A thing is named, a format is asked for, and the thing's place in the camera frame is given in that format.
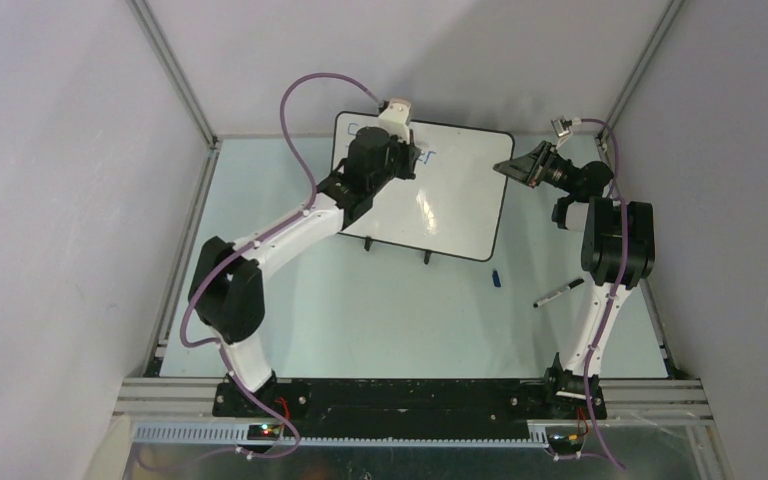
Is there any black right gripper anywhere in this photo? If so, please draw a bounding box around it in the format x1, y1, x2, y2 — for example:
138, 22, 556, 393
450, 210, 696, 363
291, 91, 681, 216
495, 139, 579, 195

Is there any grey cable duct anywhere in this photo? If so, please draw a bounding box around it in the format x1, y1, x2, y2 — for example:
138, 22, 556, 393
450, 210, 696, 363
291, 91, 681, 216
133, 422, 549, 449

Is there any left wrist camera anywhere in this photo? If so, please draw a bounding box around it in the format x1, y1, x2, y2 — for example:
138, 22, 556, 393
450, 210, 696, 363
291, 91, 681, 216
377, 98, 412, 143

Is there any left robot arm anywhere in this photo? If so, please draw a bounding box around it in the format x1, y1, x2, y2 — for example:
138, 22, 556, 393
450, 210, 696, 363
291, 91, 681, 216
186, 126, 420, 417

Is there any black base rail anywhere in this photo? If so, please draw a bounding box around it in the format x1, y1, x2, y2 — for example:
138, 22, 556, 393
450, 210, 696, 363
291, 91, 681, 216
212, 378, 587, 440

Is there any wire whiteboard stand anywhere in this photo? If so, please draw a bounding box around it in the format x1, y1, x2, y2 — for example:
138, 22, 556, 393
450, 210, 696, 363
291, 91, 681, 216
363, 236, 433, 265

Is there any black marker pen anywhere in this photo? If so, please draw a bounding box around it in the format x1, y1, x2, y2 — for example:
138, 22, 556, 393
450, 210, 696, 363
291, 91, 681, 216
532, 277, 584, 309

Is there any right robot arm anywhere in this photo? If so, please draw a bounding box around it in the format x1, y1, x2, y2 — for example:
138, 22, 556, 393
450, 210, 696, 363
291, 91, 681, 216
493, 141, 655, 418

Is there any white whiteboard black frame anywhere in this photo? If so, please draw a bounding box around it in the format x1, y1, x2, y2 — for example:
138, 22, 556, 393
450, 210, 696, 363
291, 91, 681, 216
345, 120, 515, 262

